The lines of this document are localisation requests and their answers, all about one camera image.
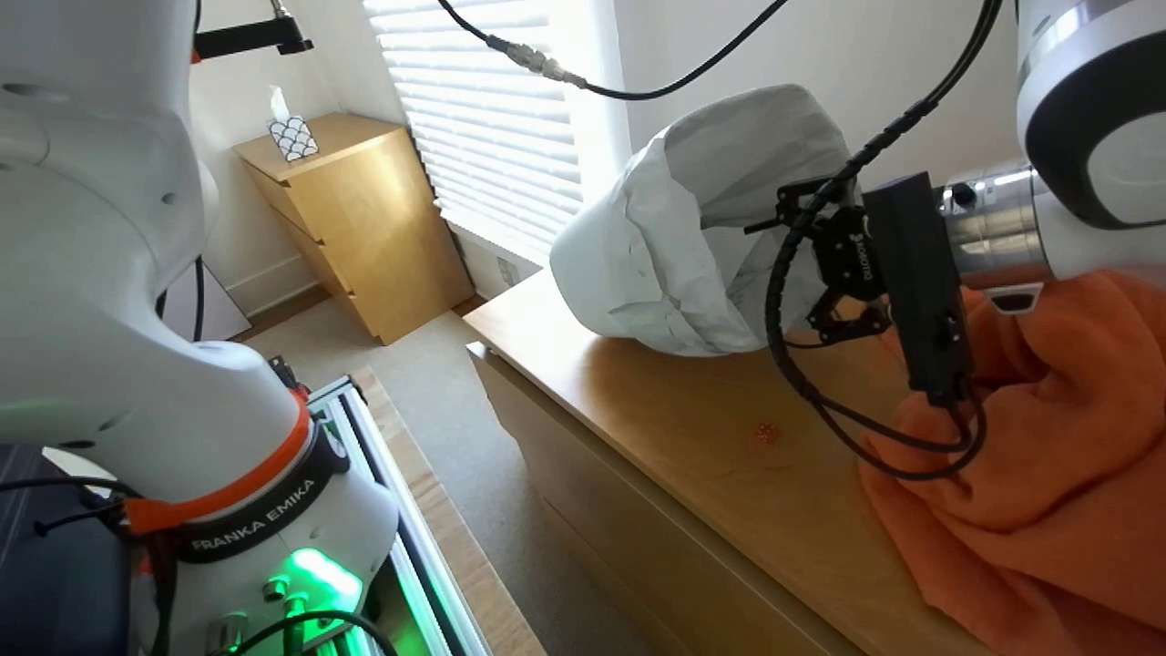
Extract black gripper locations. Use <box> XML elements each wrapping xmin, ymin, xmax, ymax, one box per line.
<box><xmin>747</xmin><ymin>176</ymin><xmax>968</xmax><ymax>405</ymax></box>

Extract white lined waste bin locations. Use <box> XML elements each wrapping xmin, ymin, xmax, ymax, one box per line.
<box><xmin>549</xmin><ymin>85</ymin><xmax>851</xmax><ymax>357</ymax></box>

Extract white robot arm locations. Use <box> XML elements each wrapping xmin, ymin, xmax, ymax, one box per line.
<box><xmin>0</xmin><ymin>0</ymin><xmax>1166</xmax><ymax>656</ymax></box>

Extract light wooden dresser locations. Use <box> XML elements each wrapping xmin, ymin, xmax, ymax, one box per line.
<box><xmin>466</xmin><ymin>272</ymin><xmax>989</xmax><ymax>656</ymax></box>

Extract orange cloth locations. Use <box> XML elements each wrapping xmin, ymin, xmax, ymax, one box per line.
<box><xmin>859</xmin><ymin>272</ymin><xmax>1166</xmax><ymax>656</ymax></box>

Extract white window blinds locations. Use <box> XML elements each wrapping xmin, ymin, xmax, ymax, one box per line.
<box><xmin>362</xmin><ymin>0</ymin><xmax>583</xmax><ymax>264</ymax></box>

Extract small wooden cabinet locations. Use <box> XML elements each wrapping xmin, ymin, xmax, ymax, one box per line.
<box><xmin>237</xmin><ymin>112</ymin><xmax>474</xmax><ymax>342</ymax></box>

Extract patterned tissue box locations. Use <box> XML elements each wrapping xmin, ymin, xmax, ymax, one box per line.
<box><xmin>265</xmin><ymin>88</ymin><xmax>317</xmax><ymax>163</ymax></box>

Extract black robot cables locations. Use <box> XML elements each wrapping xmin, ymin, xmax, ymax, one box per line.
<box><xmin>435</xmin><ymin>0</ymin><xmax>1011</xmax><ymax>486</ymax></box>

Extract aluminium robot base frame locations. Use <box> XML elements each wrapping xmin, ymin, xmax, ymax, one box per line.
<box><xmin>259</xmin><ymin>371</ymin><xmax>495</xmax><ymax>656</ymax></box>

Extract black camera on mount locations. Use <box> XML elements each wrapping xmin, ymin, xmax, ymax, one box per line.
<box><xmin>191</xmin><ymin>0</ymin><xmax>315</xmax><ymax>61</ymax></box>

